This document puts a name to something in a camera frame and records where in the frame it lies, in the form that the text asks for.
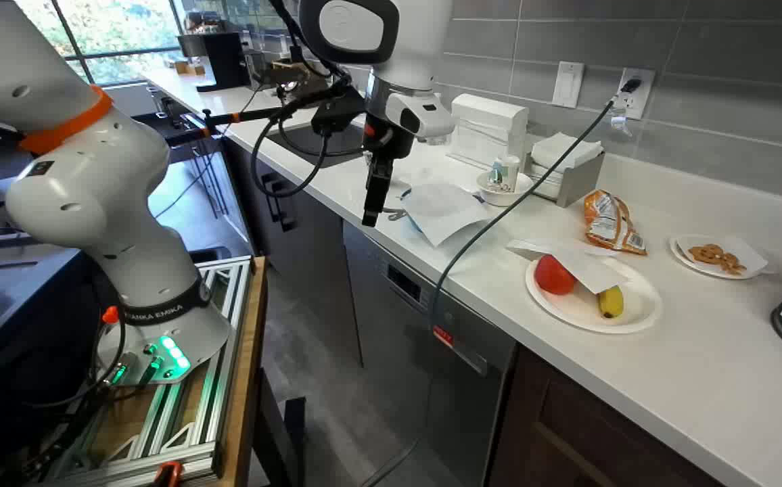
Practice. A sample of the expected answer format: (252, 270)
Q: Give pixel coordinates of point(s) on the white napkin on plate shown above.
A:
(579, 260)

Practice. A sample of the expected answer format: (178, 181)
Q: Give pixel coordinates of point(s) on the aluminium and wood robot cart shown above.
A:
(237, 380)

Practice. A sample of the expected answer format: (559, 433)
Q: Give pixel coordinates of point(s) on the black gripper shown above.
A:
(381, 149)

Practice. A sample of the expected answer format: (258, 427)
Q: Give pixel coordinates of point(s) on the grey sink cabinet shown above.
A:
(298, 245)

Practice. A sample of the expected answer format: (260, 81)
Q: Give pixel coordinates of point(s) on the white plate with pretzels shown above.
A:
(710, 260)

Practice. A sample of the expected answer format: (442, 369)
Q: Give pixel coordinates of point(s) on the black countertop appliance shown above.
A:
(226, 57)

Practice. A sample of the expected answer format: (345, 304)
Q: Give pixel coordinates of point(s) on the yellow fruit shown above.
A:
(611, 300)

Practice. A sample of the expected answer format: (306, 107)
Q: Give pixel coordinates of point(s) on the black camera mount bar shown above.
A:
(242, 113)

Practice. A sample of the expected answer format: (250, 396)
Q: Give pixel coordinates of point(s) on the small green printed cup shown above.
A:
(503, 170)

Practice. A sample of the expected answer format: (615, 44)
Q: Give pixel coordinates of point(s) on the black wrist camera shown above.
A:
(337, 109)

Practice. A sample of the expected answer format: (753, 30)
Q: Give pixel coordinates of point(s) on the window with dark frame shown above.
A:
(119, 30)

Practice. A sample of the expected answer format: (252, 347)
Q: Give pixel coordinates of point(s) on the steel sink basin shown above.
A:
(325, 143)

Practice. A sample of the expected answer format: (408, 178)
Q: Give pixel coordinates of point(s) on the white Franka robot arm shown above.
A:
(93, 199)

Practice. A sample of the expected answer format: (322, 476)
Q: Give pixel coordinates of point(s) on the brown pretzels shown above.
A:
(714, 258)

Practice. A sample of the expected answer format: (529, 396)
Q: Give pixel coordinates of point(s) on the white wall outlet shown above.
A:
(633, 93)

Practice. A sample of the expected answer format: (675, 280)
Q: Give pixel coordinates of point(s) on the large white plate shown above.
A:
(628, 306)

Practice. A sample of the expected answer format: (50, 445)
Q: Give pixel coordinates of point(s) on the stack of white paper towels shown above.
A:
(488, 126)

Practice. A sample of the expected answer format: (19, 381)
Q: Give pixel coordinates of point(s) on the white switch plate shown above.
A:
(569, 81)

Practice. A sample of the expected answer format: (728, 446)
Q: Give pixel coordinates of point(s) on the white paper napkin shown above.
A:
(444, 212)

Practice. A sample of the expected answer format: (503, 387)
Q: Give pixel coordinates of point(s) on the grey napkin dispenser box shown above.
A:
(574, 170)

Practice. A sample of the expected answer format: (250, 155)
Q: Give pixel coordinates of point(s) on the small white bowl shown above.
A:
(509, 186)

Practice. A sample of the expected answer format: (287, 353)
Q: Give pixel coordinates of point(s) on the dark wooden cabinet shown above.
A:
(579, 433)

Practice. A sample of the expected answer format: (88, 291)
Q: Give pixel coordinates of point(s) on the red apple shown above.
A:
(552, 273)

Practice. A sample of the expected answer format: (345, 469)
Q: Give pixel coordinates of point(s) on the stainless steel dishwasher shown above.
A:
(425, 360)

